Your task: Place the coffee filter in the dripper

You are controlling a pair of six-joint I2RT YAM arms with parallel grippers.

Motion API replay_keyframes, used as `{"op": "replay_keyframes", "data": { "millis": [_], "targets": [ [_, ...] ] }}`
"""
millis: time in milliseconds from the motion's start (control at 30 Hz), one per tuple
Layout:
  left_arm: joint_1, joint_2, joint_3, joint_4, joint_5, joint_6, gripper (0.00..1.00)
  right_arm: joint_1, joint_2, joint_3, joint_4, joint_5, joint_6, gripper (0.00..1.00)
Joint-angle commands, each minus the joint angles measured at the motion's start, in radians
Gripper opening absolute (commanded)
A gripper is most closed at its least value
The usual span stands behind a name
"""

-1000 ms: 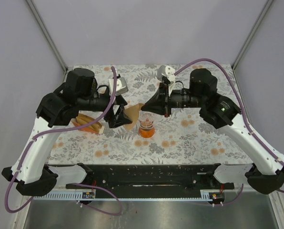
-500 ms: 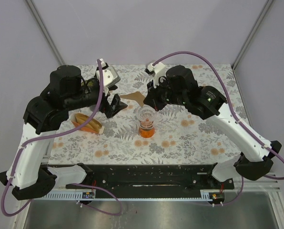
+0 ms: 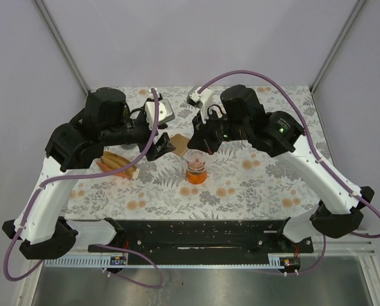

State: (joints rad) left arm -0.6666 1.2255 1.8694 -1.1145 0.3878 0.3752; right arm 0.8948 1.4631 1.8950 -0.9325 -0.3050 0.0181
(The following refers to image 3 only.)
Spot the orange glass carafe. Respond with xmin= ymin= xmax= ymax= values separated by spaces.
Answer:
xmin=185 ymin=161 xmax=207 ymax=185

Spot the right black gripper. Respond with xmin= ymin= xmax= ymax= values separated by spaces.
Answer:
xmin=187 ymin=106 xmax=250 ymax=156

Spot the white slotted cable duct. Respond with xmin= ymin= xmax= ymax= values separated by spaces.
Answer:
xmin=45 ymin=249 xmax=299 ymax=268

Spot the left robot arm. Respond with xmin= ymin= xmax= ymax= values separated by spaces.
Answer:
xmin=2 ymin=87 xmax=175 ymax=260

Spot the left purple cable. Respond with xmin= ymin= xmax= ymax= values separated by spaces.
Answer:
xmin=3 ymin=87 xmax=165 ymax=289

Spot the brown paper coffee filter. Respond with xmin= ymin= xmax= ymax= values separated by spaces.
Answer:
xmin=170 ymin=134 xmax=189 ymax=157

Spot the paper filter holder box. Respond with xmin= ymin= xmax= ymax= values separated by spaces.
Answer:
xmin=94 ymin=151 xmax=140 ymax=180

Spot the clear glass dripper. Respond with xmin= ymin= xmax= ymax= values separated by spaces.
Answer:
xmin=184 ymin=150 xmax=208 ymax=171

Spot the stack of brown filters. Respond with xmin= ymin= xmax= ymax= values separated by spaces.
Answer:
xmin=102 ymin=151 xmax=131 ymax=170

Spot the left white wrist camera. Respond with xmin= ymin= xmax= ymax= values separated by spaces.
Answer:
xmin=144 ymin=99 xmax=175 ymax=129

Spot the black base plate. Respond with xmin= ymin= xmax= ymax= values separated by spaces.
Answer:
xmin=87 ymin=218 xmax=314 ymax=265

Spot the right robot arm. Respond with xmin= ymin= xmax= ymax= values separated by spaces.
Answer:
xmin=187 ymin=85 xmax=374 ymax=252

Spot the floral patterned mat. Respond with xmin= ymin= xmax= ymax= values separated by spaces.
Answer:
xmin=64 ymin=85 xmax=351 ymax=221

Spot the purple cable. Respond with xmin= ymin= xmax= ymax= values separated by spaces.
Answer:
xmin=3 ymin=87 xmax=165 ymax=289
xmin=199 ymin=69 xmax=380 ymax=277

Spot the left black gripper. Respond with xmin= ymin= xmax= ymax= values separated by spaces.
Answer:
xmin=102 ymin=110 xmax=177 ymax=159

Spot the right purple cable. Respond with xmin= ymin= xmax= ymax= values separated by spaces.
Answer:
xmin=199 ymin=69 xmax=380 ymax=277

